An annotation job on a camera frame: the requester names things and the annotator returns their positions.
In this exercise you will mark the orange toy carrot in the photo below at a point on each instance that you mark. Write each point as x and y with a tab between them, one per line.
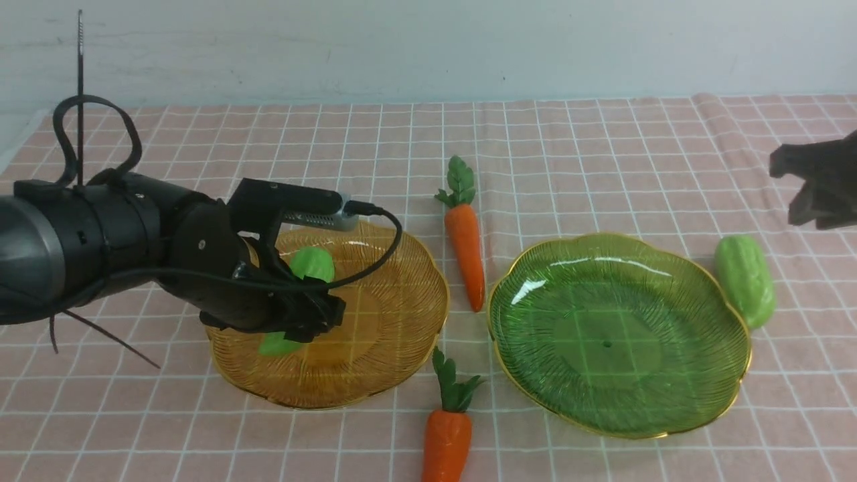
462	228
448	430

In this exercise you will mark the green ribbed plastic plate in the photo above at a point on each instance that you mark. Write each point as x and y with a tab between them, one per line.
618	337

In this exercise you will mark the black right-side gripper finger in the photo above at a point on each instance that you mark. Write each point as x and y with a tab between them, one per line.
824	161
829	203

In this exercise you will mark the black gripper body left-side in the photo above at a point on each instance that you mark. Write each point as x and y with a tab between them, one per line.
217	262

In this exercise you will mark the pink checkered tablecloth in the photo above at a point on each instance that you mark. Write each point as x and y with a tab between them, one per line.
679	173

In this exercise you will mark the amber ribbed plastic plate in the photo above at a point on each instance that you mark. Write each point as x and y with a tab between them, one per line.
393	320

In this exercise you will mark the left gripper black left-side finger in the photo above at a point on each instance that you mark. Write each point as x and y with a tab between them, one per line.
301	308

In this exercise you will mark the green toy gourd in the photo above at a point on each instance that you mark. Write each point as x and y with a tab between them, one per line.
308	262
743	273

